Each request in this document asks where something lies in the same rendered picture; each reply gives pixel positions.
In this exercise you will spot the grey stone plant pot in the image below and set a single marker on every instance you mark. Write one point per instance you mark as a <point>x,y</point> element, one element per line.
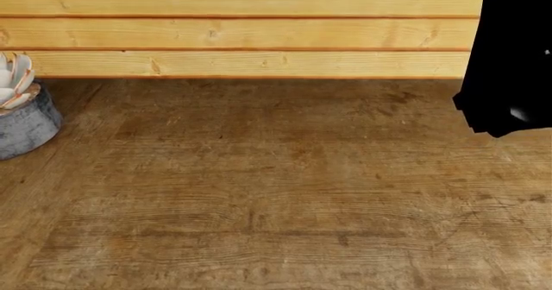
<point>26,128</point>

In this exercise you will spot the white succulent plant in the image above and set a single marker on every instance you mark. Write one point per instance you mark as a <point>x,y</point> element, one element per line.
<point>17,76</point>

